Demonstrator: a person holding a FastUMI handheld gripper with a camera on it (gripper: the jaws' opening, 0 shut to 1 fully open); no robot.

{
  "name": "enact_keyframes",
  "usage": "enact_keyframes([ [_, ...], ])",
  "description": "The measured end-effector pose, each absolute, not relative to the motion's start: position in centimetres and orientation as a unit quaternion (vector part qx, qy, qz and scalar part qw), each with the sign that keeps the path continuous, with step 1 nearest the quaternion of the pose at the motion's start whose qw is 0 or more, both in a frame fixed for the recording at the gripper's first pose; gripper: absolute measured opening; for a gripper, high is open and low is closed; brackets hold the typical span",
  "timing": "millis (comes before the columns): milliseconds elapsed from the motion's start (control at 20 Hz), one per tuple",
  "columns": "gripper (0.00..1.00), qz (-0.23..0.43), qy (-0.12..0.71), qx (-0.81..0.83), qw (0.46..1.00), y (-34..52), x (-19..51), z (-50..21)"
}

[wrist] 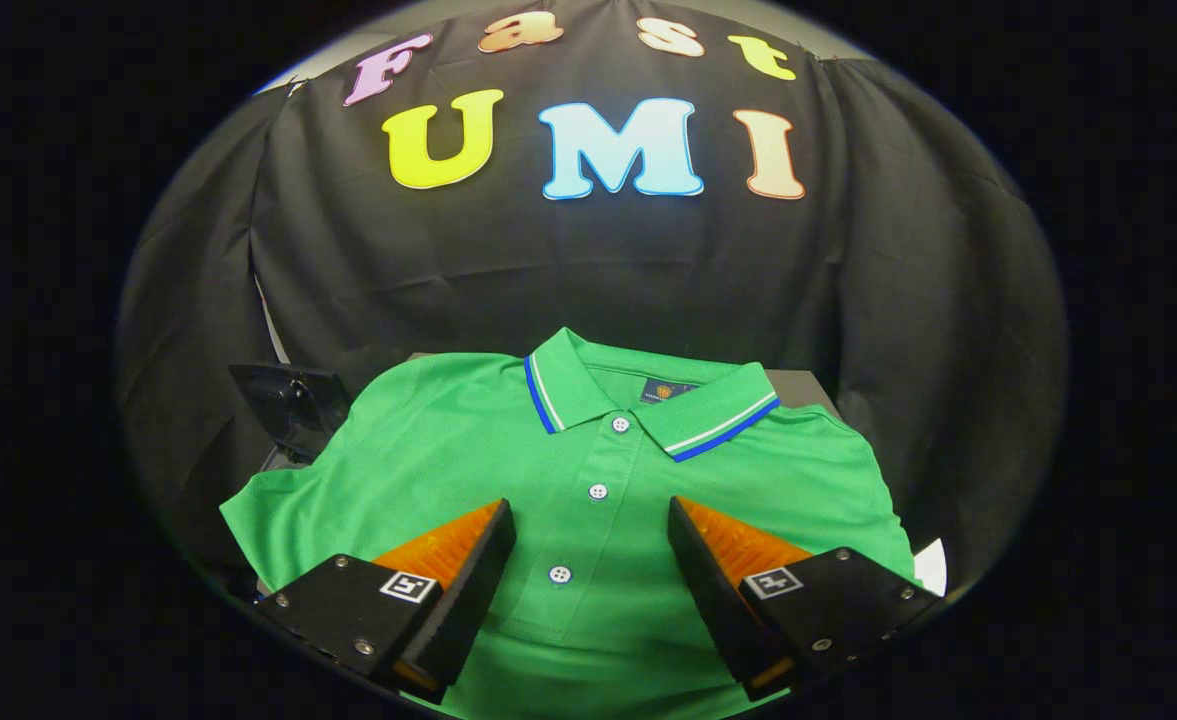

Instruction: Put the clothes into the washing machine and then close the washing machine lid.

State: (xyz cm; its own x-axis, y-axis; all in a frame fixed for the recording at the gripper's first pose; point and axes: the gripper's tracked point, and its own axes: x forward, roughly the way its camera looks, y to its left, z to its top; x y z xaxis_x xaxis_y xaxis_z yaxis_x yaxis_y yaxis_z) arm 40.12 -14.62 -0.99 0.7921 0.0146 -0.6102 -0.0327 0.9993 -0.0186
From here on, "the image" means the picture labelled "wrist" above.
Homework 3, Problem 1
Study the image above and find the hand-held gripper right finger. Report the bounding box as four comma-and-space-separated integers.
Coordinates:
668, 496, 944, 703

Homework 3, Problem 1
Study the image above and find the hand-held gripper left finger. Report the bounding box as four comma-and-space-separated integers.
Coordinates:
253, 499, 517, 704

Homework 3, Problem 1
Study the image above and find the green polo shirt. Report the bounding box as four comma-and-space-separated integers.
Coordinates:
220, 327, 917, 720

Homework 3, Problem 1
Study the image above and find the dark washing machine lid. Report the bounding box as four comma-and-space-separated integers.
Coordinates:
230, 364, 355, 467

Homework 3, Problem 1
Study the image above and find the white board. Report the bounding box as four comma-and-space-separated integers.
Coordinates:
912, 538, 948, 598

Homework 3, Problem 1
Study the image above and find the beige cabinet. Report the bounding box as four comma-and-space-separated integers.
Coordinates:
406, 350, 841, 419

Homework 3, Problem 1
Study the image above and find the black backdrop cloth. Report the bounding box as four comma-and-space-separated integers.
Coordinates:
116, 0, 1069, 601

